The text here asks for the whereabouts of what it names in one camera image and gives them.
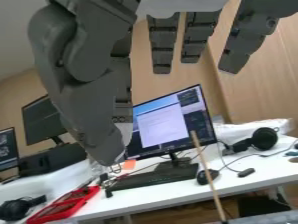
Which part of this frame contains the black keyboard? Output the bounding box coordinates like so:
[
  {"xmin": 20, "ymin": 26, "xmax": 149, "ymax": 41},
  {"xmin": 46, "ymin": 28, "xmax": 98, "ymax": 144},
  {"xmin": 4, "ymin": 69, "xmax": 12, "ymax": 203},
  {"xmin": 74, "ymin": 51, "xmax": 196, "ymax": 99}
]
[{"xmin": 105, "ymin": 162, "xmax": 200, "ymax": 198}]

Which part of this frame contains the black mouse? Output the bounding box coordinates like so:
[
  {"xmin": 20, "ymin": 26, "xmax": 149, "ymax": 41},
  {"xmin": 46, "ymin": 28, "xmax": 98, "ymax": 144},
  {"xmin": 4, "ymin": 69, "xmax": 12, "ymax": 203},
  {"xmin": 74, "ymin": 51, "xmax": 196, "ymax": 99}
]
[{"xmin": 195, "ymin": 168, "xmax": 220, "ymax": 186}]

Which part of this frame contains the red tray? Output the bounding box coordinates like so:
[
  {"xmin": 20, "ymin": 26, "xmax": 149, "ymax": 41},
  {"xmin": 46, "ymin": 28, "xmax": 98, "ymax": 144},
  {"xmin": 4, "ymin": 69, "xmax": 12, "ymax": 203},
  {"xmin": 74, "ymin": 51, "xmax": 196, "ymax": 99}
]
[
  {"xmin": 51, "ymin": 185, "xmax": 102, "ymax": 210},
  {"xmin": 25, "ymin": 197, "xmax": 86, "ymax": 224}
]

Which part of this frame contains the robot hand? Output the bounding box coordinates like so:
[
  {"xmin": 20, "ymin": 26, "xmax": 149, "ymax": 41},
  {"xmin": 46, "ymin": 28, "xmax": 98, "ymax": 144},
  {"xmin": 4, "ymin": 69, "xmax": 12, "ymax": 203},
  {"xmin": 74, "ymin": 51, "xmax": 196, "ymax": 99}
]
[{"xmin": 26, "ymin": 0, "xmax": 298, "ymax": 167}]

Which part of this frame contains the thin stick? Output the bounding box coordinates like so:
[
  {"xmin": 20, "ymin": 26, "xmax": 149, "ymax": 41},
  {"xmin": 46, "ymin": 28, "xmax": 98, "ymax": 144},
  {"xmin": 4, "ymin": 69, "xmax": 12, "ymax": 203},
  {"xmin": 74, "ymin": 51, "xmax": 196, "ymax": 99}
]
[{"xmin": 188, "ymin": 130, "xmax": 228, "ymax": 224}]

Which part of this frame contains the dark computer screen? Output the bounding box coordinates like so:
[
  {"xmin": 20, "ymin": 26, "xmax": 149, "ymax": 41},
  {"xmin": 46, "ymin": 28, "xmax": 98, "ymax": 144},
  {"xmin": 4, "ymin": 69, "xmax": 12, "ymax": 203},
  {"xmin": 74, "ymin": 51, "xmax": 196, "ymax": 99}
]
[{"xmin": 20, "ymin": 94, "xmax": 69, "ymax": 147}]

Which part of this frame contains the lit computer screen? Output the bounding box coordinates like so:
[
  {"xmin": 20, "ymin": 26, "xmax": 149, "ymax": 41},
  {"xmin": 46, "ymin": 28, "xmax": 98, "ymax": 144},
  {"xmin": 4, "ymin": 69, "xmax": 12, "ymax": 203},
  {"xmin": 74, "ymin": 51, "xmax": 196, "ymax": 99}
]
[{"xmin": 125, "ymin": 83, "xmax": 219, "ymax": 162}]

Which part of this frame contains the black case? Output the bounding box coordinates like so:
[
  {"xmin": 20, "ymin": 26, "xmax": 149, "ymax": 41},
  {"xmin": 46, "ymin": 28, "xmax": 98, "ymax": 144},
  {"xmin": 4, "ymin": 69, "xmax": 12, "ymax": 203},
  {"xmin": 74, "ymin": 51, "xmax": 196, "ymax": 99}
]
[{"xmin": 17, "ymin": 142, "xmax": 87, "ymax": 178}]

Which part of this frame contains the white padded desk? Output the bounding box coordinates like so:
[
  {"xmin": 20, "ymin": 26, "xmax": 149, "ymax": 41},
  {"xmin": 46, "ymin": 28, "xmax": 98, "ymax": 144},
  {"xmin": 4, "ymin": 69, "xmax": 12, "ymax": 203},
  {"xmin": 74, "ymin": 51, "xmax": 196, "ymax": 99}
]
[{"xmin": 0, "ymin": 159, "xmax": 106, "ymax": 209}]

